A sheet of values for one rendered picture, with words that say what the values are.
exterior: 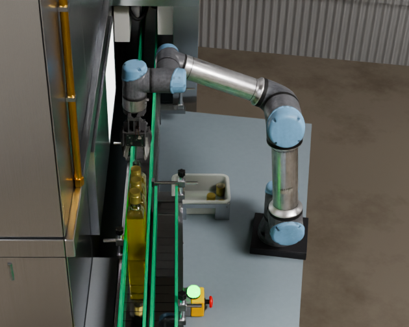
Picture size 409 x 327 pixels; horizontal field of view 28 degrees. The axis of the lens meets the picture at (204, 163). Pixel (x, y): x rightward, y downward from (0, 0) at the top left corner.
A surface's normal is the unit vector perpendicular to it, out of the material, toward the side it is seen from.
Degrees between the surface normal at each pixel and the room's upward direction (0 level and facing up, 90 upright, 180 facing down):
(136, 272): 0
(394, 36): 90
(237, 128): 0
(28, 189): 90
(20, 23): 90
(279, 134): 81
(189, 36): 90
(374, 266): 0
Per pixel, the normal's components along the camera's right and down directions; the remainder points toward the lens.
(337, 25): -0.14, 0.60
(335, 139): 0.03, -0.79
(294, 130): 0.04, 0.47
